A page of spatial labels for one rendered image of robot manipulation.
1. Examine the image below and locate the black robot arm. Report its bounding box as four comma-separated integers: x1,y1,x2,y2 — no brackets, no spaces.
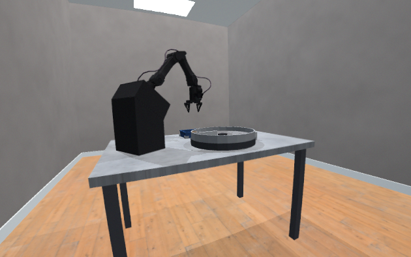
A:
147,51,202,101

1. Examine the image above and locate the blue open crate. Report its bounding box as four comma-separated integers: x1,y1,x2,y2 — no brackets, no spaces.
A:
180,129,194,138

